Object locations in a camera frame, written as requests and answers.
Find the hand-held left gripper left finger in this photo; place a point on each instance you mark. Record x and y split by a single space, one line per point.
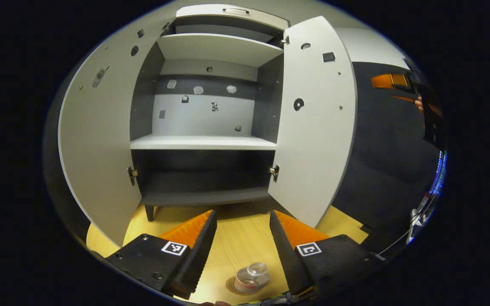
198 250

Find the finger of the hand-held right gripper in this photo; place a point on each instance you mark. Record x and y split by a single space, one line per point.
404 98
387 80

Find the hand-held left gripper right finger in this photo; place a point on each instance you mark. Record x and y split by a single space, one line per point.
285 250

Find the clear plastic bottle red label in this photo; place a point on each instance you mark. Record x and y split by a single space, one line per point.
253 274

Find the round brown coaster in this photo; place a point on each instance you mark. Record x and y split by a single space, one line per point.
230 284

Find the grey white cabinet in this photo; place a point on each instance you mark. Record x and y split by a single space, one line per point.
204 185

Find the white cabinet door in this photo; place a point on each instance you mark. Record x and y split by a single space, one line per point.
317 140
100 127

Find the metal door hinge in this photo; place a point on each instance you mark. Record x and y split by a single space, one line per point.
274 172
132 174
166 26
285 41

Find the white cabinet shelf board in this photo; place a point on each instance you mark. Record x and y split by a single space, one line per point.
202 142
219 49

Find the white cabinet drawer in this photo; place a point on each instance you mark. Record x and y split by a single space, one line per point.
245 17

